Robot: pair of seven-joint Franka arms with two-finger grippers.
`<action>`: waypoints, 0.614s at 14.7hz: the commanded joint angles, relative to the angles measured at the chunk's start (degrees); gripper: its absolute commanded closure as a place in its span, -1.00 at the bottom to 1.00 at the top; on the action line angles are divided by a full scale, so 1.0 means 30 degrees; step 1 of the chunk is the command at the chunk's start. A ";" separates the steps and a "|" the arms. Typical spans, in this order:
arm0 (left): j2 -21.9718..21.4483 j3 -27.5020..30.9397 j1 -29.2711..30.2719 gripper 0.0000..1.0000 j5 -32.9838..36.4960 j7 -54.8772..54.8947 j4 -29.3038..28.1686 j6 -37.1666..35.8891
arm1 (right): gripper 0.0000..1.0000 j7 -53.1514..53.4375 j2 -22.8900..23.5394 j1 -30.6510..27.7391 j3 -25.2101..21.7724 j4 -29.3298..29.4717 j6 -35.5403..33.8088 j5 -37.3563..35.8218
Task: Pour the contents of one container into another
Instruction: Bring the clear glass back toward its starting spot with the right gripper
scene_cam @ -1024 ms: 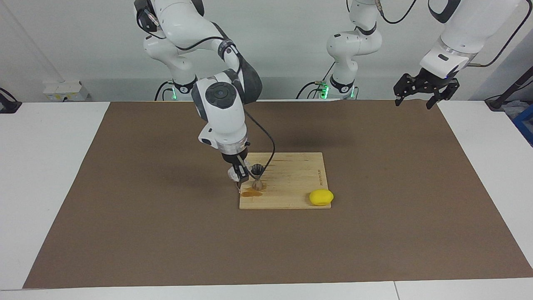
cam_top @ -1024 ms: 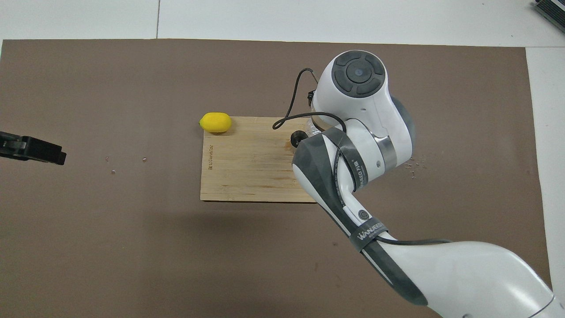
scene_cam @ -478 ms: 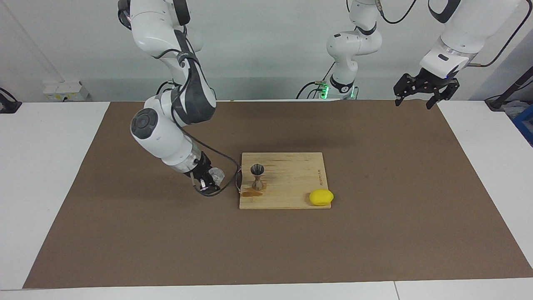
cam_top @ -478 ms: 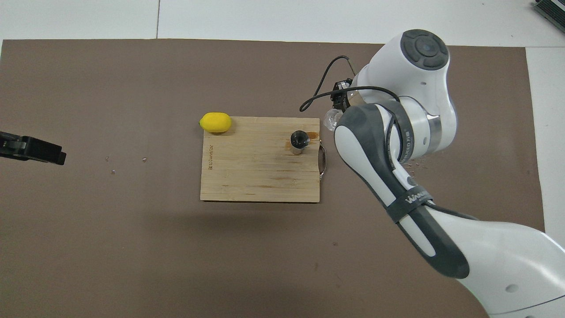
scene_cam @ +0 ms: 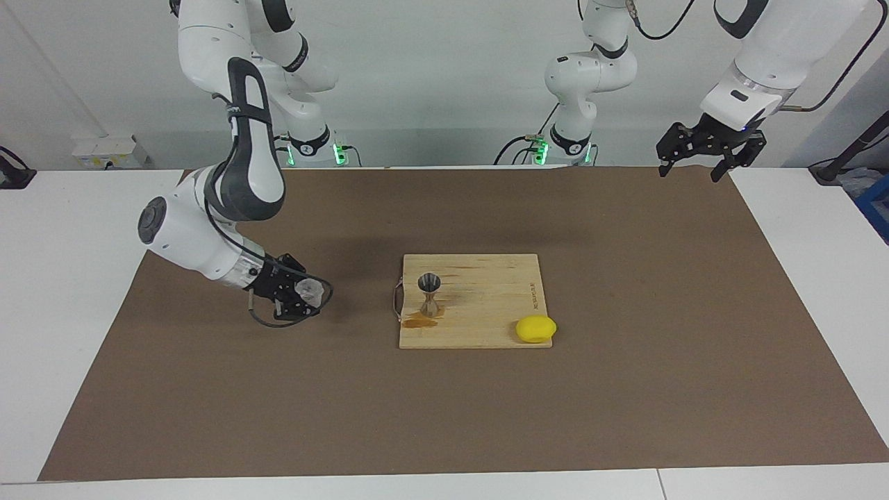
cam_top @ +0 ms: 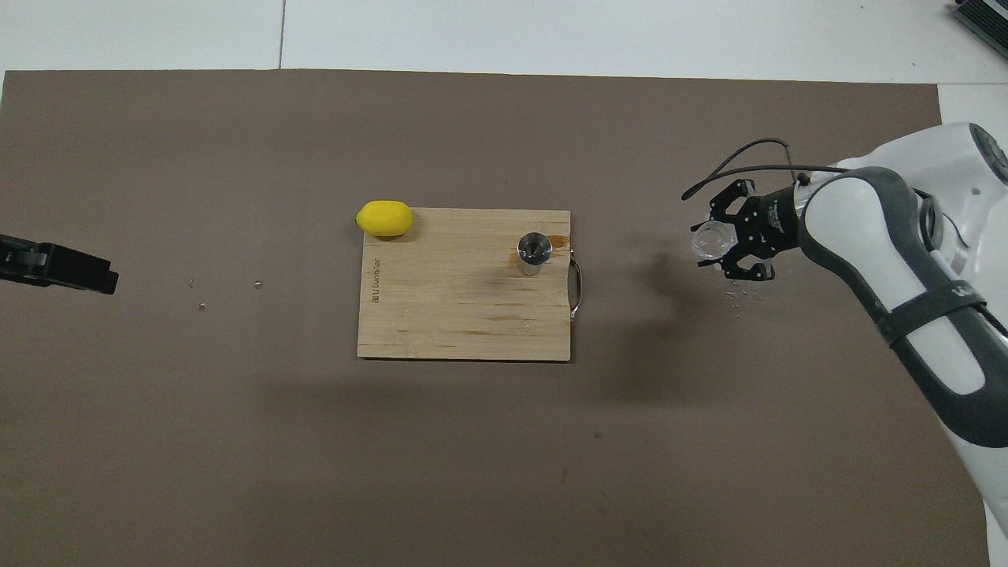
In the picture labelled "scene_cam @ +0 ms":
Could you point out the wooden cutting board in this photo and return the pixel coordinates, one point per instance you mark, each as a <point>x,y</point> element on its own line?
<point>486,305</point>

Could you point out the black stand leg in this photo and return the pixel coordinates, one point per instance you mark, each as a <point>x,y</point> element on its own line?
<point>830,170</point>

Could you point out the clear glass cup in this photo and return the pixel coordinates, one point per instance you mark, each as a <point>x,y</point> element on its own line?
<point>309,292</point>

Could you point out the yellow lemon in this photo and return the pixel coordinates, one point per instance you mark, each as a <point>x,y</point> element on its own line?
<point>535,329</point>

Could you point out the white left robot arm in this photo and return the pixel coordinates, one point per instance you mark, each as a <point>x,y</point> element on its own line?
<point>771,55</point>

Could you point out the steel jigger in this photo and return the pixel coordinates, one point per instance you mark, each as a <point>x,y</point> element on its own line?
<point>430,283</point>

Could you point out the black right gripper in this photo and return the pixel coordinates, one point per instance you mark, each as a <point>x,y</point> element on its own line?
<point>274,288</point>

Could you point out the brown table mat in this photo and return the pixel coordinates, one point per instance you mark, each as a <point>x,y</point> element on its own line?
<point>625,403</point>

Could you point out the white wall power strip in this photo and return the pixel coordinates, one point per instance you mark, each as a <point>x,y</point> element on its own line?
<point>104,151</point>

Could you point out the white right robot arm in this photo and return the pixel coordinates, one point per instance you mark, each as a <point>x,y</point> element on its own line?
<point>187,236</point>

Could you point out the black clamp mount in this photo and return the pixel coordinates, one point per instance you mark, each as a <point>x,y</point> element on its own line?
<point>14,173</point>

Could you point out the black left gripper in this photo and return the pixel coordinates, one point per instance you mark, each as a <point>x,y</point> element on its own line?
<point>719,135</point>

